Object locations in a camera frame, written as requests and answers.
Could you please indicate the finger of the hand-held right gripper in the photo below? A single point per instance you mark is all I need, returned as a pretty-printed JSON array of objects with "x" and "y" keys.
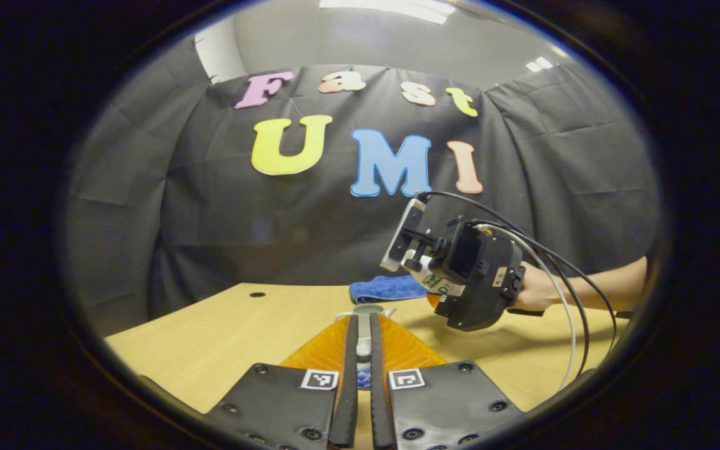
[
  {"x": 438, "y": 301},
  {"x": 402, "y": 237}
]

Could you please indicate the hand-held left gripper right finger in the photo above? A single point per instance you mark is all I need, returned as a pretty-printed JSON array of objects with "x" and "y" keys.
[{"x": 377, "y": 387}]

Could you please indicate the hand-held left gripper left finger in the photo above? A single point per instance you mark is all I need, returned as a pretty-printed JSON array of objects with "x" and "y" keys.
[{"x": 347, "y": 387}]

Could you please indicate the white water bottle green label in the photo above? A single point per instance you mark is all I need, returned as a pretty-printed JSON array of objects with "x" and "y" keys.
[{"x": 441, "y": 282}]

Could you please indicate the white teacup with spout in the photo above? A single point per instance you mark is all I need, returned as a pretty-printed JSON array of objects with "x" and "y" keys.
[{"x": 365, "y": 325}]

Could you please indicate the blue towel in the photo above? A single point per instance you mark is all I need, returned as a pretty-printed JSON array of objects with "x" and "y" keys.
[{"x": 385, "y": 289}]

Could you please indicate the black backdrop cloth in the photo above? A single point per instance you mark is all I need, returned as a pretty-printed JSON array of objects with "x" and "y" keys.
[{"x": 210, "y": 219}]

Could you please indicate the small ceiling light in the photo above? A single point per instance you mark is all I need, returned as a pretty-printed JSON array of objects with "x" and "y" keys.
[{"x": 540, "y": 64}]

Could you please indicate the ceiling light panel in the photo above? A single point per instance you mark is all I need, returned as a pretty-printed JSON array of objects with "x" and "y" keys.
[{"x": 391, "y": 9}]

